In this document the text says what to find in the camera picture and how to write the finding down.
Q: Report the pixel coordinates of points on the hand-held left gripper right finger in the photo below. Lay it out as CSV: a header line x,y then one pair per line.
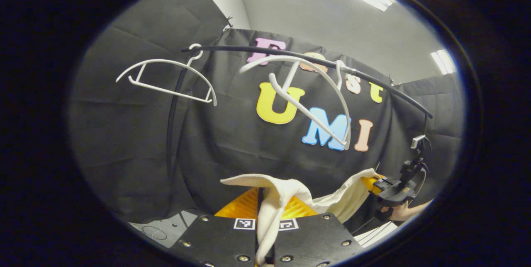
x,y
315,240

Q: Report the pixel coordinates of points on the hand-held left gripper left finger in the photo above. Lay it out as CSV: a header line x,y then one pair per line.
x,y
220,238

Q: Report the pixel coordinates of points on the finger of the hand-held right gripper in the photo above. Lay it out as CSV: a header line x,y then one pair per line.
x,y
371,183

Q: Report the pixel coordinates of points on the cream long-sleeved shirt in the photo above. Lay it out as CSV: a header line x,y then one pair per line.
x,y
282,192

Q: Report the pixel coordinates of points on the white plastic clothes hanger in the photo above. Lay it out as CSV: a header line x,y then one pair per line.
x,y
307,112
159,61

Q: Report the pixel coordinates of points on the black metal clothes rack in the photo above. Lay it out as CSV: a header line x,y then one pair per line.
x,y
224,47

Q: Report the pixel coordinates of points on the black backdrop cloth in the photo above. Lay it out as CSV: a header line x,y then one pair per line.
x,y
124,155

